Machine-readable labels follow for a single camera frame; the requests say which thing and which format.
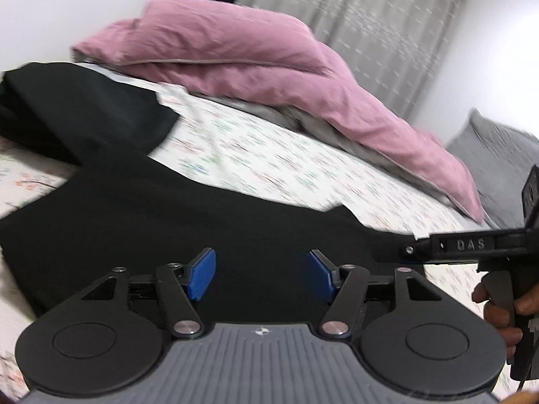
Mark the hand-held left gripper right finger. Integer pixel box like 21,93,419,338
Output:
300,249,443,339

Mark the grey curtain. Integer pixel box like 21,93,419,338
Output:
233,0,468,116

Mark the floral bed sheet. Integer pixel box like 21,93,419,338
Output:
0,82,491,402

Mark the black t-shirt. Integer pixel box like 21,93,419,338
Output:
0,62,426,321

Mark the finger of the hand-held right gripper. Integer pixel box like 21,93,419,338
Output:
379,236,439,264

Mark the person's right hand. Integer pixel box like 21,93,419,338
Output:
472,281,539,359

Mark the pink duvet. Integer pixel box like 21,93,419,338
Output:
71,0,485,224

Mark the grey pillow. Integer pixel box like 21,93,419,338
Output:
445,108,539,230

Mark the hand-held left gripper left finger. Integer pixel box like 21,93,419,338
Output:
78,247,217,338

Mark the black cable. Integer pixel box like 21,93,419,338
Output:
518,358,532,396

